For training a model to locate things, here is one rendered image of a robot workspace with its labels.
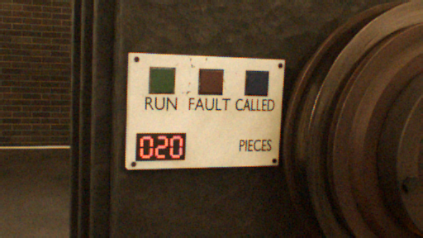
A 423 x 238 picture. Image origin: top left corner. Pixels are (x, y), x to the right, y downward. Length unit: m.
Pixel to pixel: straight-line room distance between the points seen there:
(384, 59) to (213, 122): 0.28
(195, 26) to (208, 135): 0.18
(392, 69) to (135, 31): 0.39
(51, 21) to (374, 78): 6.13
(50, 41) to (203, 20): 5.95
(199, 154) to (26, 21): 5.99
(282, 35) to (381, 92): 0.22
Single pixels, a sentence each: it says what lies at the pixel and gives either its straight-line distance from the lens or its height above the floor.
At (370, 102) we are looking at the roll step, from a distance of 0.80.
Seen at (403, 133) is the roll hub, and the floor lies 1.15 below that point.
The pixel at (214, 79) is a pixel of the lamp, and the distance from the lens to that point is 0.85.
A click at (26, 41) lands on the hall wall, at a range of 6.77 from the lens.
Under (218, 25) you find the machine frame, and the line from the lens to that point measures 0.88.
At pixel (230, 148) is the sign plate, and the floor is 1.09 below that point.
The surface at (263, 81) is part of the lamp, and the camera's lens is 0.88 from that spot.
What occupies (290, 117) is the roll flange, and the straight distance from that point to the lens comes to 0.84.
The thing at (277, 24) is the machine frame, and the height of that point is 1.30.
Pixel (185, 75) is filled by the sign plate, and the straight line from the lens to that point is 0.84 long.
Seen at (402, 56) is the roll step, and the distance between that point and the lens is 0.83.
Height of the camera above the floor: 1.24
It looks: 7 degrees down
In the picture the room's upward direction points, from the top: 3 degrees clockwise
